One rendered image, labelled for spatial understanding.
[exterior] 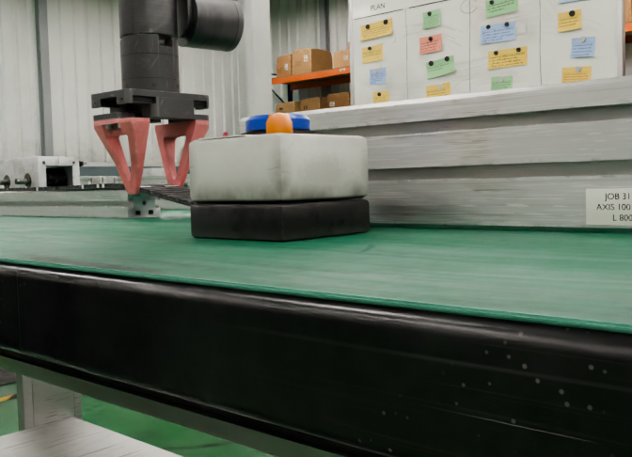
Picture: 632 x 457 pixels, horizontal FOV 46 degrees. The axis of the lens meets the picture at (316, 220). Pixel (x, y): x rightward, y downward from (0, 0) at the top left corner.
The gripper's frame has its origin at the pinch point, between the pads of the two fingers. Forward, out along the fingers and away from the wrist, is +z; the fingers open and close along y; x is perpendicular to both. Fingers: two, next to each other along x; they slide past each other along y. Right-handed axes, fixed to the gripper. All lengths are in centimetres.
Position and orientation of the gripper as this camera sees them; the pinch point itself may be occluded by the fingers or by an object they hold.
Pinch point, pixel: (154, 185)
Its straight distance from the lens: 78.0
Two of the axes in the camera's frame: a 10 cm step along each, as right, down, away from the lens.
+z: 0.3, 10.0, 0.5
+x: -7.6, -0.1, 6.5
